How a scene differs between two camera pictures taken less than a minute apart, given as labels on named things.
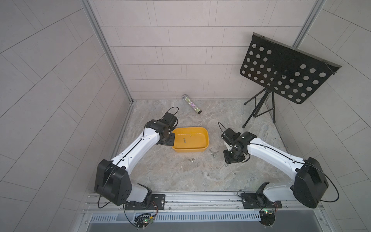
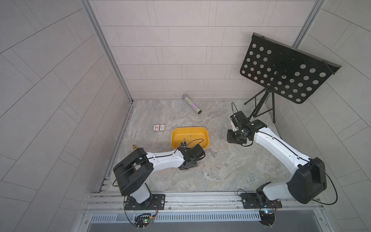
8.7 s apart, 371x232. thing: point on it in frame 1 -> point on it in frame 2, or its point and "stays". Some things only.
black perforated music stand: (288, 71) stays
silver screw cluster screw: (213, 153) stays
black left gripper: (171, 141) -> (195, 163)
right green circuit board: (267, 217) stays
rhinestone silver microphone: (186, 97) stays
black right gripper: (227, 160) -> (229, 138)
